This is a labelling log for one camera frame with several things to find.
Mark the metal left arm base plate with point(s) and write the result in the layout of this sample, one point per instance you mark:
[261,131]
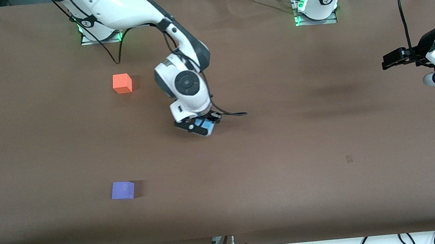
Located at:
[301,23]

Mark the orange block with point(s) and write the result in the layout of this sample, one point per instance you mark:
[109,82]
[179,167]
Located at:
[122,83]

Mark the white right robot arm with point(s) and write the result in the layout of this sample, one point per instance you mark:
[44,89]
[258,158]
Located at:
[186,82]

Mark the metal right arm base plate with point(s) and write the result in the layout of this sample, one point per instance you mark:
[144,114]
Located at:
[87,42]

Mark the blue block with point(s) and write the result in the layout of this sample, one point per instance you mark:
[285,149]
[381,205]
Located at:
[204,122]

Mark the purple block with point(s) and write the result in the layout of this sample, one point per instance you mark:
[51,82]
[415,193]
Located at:
[122,190]

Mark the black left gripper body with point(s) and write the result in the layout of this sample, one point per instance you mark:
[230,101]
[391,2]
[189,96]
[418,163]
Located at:
[422,46]

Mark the brown table cover sheet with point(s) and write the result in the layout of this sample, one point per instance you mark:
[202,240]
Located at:
[248,175]

